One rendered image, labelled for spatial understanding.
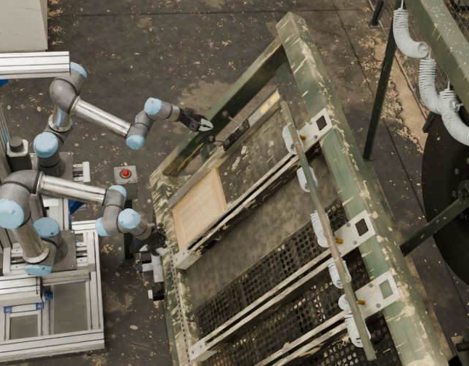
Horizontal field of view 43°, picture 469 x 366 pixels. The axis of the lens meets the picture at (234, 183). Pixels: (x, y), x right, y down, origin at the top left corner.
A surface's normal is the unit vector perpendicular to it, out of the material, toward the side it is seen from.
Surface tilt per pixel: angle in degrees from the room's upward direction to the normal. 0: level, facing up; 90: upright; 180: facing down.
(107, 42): 0
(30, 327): 0
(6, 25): 90
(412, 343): 60
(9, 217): 82
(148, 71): 0
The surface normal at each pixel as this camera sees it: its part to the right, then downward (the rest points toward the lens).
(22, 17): 0.18, 0.81
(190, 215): -0.78, -0.21
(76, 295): 0.12, -0.58
